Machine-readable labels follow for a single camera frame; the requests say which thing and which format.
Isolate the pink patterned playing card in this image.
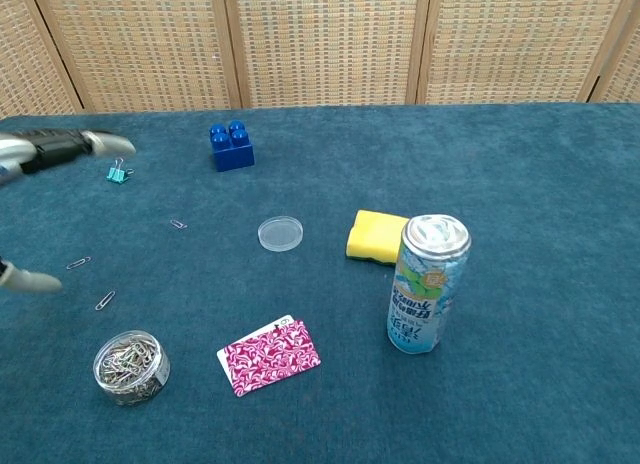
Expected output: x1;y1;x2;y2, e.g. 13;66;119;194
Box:
222;318;322;398

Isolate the yellow sponge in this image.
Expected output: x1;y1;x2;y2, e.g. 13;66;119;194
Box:
344;209;411;268

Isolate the light blue drink can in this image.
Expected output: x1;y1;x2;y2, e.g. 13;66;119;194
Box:
385;214;472;355

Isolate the blue toy building block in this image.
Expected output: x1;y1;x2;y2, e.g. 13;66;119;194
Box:
208;120;256;173

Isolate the clear round paper clip jar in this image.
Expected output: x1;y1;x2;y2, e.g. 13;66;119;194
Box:
92;329;171;407

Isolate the teal binder clip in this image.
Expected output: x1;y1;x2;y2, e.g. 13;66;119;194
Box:
105;156;135;184

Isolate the blue felt table cover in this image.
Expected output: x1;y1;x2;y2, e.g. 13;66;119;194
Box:
0;102;640;464

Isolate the clear round plastic lid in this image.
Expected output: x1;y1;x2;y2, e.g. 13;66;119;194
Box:
257;214;305;253

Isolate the woven bamboo screen panel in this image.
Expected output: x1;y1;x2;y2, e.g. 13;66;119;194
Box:
29;0;241;113
222;0;431;109
407;0;631;105
0;0;84;119
589;0;640;104

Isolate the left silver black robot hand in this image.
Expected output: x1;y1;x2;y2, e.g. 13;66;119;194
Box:
0;128;137;294

